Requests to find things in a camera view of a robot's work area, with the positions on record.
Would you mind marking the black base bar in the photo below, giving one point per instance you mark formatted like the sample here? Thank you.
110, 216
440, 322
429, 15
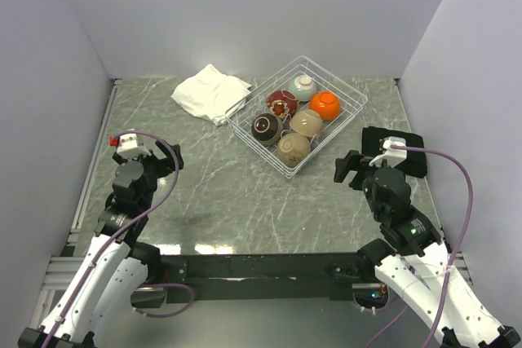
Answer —
214, 277

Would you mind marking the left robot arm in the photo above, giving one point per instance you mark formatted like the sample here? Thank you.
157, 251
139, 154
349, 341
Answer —
116, 263

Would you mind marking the orange bowl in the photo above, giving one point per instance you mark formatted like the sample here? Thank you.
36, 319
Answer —
326, 104

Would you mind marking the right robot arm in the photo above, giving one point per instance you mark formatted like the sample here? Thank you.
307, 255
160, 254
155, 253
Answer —
413, 260

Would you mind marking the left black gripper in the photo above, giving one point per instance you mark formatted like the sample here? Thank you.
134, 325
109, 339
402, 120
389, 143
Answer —
165, 165

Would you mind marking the black folded cloth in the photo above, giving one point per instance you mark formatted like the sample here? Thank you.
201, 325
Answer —
375, 144

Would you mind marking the black patterned bowl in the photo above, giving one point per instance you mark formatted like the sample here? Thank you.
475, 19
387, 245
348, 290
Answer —
266, 128

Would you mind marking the red floral bowl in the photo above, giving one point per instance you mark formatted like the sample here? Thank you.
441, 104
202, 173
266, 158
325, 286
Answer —
282, 103

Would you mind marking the white folded cloth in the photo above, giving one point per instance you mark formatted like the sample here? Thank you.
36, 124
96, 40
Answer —
209, 94

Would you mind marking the aluminium frame rail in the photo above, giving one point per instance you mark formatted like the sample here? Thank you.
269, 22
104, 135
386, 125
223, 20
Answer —
62, 268

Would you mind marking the brown bowl black interior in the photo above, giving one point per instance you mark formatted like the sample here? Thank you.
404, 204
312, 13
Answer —
292, 149

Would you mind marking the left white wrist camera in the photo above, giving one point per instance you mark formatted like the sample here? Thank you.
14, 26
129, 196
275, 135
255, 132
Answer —
129, 146

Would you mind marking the white wire dish rack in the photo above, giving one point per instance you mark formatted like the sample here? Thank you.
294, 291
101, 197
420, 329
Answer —
240, 118

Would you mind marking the beige speckled bowl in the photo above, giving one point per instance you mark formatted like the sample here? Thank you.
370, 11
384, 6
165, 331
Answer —
307, 123

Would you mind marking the pale green ribbed bowl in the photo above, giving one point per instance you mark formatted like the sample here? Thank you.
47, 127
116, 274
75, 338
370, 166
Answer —
302, 87

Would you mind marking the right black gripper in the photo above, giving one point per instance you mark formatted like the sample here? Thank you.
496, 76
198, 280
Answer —
343, 164

